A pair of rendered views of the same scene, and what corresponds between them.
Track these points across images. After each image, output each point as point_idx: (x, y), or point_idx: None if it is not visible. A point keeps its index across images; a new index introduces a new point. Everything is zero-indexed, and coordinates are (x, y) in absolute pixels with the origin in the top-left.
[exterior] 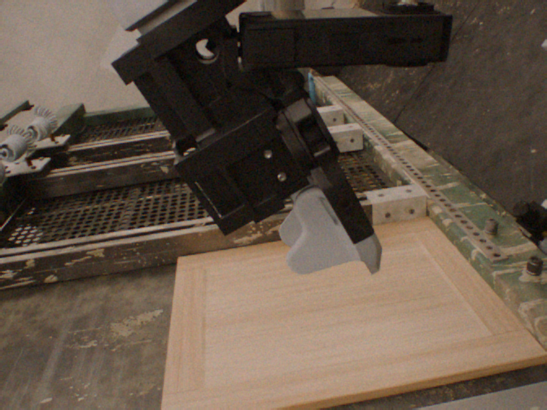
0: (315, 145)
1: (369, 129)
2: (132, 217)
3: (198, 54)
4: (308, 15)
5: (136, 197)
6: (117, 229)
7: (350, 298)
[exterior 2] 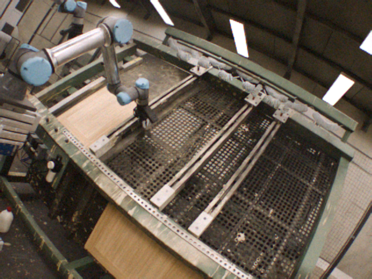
0: None
1: (149, 207)
2: (196, 115)
3: (78, 27)
4: (69, 27)
5: (212, 124)
6: (191, 108)
7: (97, 114)
